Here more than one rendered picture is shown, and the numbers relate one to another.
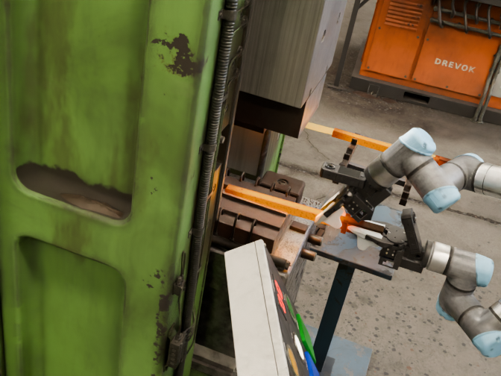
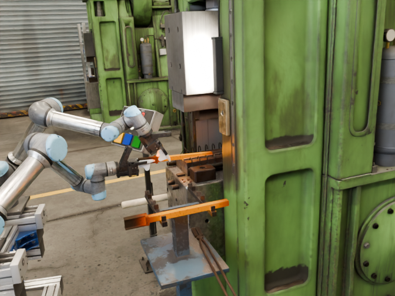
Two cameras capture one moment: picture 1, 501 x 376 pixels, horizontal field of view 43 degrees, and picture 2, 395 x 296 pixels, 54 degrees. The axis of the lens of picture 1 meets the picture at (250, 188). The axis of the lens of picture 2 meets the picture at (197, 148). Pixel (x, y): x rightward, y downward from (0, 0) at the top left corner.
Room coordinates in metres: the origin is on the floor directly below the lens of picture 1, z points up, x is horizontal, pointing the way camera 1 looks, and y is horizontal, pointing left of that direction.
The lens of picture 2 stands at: (3.17, -1.17, 1.66)
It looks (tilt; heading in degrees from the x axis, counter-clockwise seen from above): 16 degrees down; 147
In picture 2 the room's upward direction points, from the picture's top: 3 degrees counter-clockwise
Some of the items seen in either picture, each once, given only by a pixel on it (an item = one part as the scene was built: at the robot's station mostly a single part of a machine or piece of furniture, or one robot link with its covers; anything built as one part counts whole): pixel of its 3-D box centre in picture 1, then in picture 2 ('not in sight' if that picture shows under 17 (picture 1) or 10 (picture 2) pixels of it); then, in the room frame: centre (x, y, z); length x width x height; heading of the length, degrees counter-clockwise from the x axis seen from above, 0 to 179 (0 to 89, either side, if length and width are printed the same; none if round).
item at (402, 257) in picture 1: (404, 249); (127, 167); (1.33, -0.42, 0.99); 0.12 x 0.08 x 0.09; 77
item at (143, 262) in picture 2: not in sight; (154, 258); (0.81, -0.06, 0.05); 0.22 x 0.22 x 0.09; 77
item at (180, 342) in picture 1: (177, 347); not in sight; (1.04, 0.10, 0.80); 0.06 x 0.03 x 0.14; 167
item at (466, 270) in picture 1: (467, 268); (96, 171); (1.30, -0.57, 1.00); 0.11 x 0.08 x 0.09; 77
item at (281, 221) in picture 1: (210, 202); (215, 158); (1.42, 0.10, 0.96); 0.42 x 0.20 x 0.09; 77
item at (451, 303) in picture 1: (458, 301); (96, 188); (1.28, -0.58, 0.90); 0.11 x 0.08 x 0.11; 24
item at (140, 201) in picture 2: not in sight; (154, 199); (1.02, -0.12, 0.62); 0.44 x 0.05 x 0.05; 77
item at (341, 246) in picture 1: (358, 230); (181, 254); (1.81, -0.39, 0.70); 0.40 x 0.30 x 0.02; 166
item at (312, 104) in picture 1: (229, 79); (213, 97); (1.42, 0.10, 1.32); 0.42 x 0.20 x 0.10; 77
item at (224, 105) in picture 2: not in sight; (224, 116); (1.71, -0.05, 1.27); 0.09 x 0.02 x 0.17; 167
